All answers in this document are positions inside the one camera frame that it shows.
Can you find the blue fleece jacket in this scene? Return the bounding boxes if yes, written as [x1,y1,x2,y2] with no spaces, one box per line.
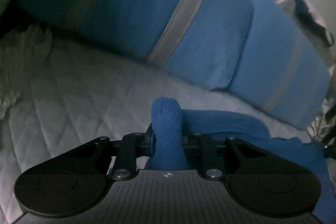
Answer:
[145,97,335,223]

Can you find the grey white patterned cloth pile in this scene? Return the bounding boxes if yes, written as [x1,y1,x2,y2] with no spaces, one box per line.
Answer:
[307,98,335,145]

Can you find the grey quilted bedspread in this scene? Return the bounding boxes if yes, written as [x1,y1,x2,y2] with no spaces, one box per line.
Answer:
[1,41,305,223]

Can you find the right blue striped pillow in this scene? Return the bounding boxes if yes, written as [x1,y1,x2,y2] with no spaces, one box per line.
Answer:
[228,0,330,130]

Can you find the blue striped pillow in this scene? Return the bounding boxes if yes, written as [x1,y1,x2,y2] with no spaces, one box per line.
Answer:
[228,0,330,130]
[21,0,253,89]

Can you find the green knitted blanket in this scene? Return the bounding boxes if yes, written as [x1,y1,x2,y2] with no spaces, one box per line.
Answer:
[0,0,53,122]

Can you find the pink navy folded garment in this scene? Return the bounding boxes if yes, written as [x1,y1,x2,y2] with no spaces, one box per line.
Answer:
[267,0,336,49]

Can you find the left blue striped pillow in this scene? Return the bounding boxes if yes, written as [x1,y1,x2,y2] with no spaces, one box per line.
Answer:
[21,0,253,89]

